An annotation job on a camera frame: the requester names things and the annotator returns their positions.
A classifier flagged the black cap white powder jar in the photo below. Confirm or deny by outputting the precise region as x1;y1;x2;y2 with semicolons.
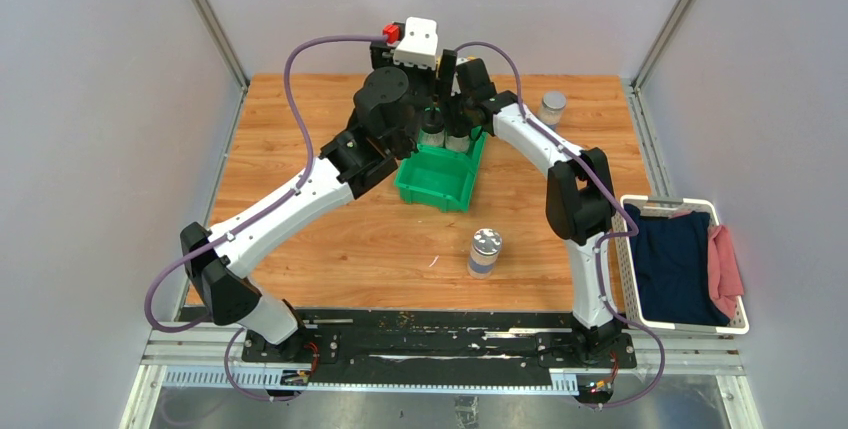
444;134;471;154

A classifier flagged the black cap salt jar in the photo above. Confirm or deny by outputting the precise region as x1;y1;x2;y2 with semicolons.
419;108;445;147

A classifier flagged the silver lid spice jar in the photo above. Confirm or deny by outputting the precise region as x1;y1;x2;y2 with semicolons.
536;91;567;130

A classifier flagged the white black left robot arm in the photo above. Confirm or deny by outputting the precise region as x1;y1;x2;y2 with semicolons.
177;35;452;362

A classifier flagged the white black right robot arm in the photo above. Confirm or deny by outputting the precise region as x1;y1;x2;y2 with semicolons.
438;51;621;367

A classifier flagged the green plastic triple bin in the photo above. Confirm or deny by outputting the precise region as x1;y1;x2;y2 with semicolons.
394;129;488;213

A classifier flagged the silver lid blue label jar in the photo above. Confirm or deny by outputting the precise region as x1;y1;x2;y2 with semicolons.
467;228;503;279

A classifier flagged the white plastic basket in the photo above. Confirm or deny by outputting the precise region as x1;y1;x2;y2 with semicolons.
615;195;750;335

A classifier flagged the dark blue cloth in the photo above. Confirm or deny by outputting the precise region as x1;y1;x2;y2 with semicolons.
624;204;730;326

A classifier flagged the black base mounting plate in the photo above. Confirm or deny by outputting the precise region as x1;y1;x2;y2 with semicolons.
236;308;637;388

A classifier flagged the pink cloth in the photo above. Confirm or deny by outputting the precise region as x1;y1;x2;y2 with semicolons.
707;225;745;319

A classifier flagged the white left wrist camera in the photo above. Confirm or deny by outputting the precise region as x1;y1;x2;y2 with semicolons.
382;17;438;70

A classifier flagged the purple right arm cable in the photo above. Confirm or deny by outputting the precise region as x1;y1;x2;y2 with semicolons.
453;40;666;411

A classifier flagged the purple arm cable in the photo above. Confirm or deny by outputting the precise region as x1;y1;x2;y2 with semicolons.
143;34;389;403
453;40;666;411

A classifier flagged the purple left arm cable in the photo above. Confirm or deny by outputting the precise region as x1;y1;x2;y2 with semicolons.
143;34;389;403

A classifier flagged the aluminium corner frame post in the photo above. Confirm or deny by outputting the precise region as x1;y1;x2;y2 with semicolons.
191;0;250;94

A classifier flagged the right aluminium corner post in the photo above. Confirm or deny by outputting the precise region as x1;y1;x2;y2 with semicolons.
631;0;695;91

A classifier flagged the aluminium front rail frame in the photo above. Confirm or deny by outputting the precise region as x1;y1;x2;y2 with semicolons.
121;309;762;428

